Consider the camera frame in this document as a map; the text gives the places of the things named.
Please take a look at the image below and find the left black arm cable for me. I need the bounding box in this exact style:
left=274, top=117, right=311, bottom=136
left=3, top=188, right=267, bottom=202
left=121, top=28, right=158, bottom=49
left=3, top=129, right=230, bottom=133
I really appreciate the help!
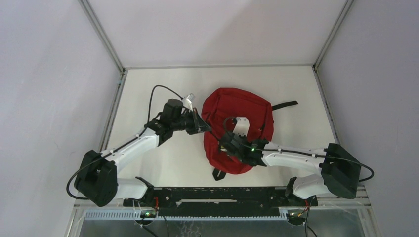
left=66, top=85, right=185, bottom=201

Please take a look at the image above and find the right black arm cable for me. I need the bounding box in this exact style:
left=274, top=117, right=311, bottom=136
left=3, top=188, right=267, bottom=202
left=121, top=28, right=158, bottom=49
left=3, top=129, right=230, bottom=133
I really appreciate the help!
left=222, top=116, right=375, bottom=237

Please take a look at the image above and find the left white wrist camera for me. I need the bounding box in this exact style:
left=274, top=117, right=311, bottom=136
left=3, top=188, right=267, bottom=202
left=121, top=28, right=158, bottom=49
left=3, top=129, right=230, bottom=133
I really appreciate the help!
left=181, top=93, right=195, bottom=111

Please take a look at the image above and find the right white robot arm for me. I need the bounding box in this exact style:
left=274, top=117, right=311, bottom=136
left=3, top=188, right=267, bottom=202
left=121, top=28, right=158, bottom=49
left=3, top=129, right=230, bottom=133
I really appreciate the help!
left=220, top=132, right=362, bottom=205

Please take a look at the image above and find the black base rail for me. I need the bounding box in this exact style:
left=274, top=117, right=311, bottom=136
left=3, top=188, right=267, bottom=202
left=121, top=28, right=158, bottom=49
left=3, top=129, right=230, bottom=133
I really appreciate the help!
left=123, top=187, right=318, bottom=219

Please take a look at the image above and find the red student backpack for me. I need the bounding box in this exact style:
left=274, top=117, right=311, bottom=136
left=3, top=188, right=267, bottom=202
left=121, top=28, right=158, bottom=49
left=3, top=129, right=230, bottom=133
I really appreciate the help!
left=201, top=88, right=298, bottom=181

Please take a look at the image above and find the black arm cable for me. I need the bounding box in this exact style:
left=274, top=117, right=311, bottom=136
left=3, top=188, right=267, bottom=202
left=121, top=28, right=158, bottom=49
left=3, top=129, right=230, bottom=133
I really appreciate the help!
left=222, top=116, right=375, bottom=237
left=66, top=85, right=185, bottom=201

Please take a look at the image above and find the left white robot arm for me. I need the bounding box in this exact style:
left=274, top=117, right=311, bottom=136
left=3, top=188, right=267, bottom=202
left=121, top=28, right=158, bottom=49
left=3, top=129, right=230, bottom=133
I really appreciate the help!
left=66, top=99, right=211, bottom=207

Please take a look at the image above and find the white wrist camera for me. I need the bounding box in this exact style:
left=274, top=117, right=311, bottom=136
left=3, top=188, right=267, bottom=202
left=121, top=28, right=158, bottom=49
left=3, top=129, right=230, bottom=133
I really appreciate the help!
left=181, top=93, right=195, bottom=111
left=233, top=117, right=250, bottom=137

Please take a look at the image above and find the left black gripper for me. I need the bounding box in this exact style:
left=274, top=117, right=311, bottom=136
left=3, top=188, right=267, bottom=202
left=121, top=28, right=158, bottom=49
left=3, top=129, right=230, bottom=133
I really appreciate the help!
left=171, top=108, right=211, bottom=135

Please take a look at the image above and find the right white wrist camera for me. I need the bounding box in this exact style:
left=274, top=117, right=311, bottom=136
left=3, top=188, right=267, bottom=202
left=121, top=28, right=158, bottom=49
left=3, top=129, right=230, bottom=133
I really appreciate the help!
left=233, top=117, right=250, bottom=137

